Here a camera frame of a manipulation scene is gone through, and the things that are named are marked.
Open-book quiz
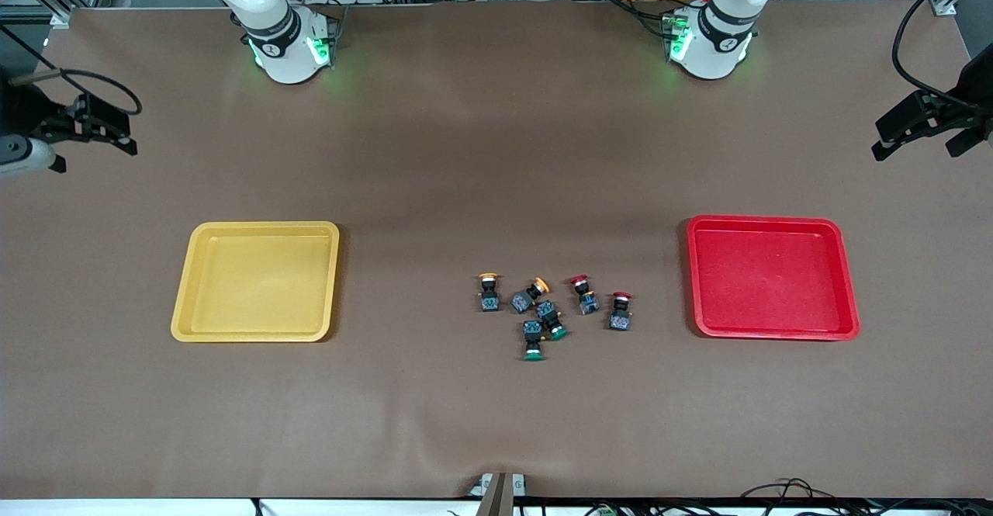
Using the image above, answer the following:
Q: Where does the yellow plastic tray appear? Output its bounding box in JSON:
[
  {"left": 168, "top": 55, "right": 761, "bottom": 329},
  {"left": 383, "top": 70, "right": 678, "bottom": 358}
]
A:
[{"left": 171, "top": 221, "right": 341, "bottom": 343}]

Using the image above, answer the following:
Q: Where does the red plastic tray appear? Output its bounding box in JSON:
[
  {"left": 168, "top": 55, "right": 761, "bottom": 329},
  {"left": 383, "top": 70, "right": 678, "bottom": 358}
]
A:
[{"left": 687, "top": 215, "right": 861, "bottom": 341}]

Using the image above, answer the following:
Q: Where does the brown table mat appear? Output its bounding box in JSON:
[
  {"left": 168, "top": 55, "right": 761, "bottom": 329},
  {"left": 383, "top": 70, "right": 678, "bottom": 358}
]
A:
[{"left": 0, "top": 0, "right": 993, "bottom": 501}]

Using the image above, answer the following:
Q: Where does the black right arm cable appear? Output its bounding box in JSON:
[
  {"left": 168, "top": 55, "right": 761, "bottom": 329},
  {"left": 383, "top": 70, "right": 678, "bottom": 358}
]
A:
[{"left": 0, "top": 23, "right": 143, "bottom": 117}]

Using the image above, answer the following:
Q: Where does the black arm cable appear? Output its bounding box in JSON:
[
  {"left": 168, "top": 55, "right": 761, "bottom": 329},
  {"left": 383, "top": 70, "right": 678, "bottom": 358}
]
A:
[
  {"left": 0, "top": 23, "right": 143, "bottom": 117},
  {"left": 892, "top": 0, "right": 993, "bottom": 106}
]

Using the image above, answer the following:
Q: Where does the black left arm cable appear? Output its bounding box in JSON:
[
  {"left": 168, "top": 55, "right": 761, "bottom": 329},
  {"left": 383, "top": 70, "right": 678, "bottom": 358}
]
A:
[{"left": 892, "top": 0, "right": 993, "bottom": 106}]

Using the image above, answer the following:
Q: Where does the black cable bundle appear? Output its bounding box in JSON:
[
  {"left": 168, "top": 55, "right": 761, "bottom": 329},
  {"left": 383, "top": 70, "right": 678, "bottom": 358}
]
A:
[{"left": 512, "top": 477, "right": 993, "bottom": 516}]

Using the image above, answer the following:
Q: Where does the metal clamp bracket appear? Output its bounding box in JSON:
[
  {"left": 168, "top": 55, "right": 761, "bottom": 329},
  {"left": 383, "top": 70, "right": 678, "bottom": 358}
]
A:
[{"left": 469, "top": 472, "right": 528, "bottom": 516}]

